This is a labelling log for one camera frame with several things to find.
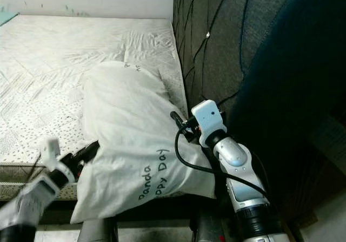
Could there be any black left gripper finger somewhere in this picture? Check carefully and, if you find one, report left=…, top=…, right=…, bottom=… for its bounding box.
left=79, top=141, right=101, bottom=161

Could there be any white printed pillow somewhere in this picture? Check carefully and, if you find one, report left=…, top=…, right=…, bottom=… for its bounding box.
left=70, top=62, right=217, bottom=224

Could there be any grey left robot leg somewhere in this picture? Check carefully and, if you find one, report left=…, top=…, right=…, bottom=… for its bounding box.
left=77, top=218, right=117, bottom=242

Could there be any grey robot leg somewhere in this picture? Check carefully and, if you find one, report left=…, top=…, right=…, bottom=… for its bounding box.
left=187, top=210, right=222, bottom=242
left=77, top=218, right=117, bottom=242

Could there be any grey quilted mattress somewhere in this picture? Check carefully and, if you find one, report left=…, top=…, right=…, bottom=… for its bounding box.
left=0, top=15, right=190, bottom=199

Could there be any grey right robot leg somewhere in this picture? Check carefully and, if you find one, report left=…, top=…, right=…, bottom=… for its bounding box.
left=187, top=210, right=222, bottom=242

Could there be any black tufted headboard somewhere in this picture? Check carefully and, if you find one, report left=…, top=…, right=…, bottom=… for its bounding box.
left=172, top=0, right=346, bottom=221

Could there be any teal blanket with coloured hearts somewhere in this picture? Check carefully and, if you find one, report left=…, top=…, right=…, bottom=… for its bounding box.
left=0, top=12, right=19, bottom=26

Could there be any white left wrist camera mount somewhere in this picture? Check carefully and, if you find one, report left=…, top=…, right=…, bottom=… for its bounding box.
left=41, top=138, right=76, bottom=183

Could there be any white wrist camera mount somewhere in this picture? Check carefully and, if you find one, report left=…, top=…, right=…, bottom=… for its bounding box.
left=41, top=138, right=76, bottom=183
left=191, top=100, right=228, bottom=148

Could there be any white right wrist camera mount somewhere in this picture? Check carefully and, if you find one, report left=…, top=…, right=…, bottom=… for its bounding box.
left=191, top=100, right=228, bottom=148

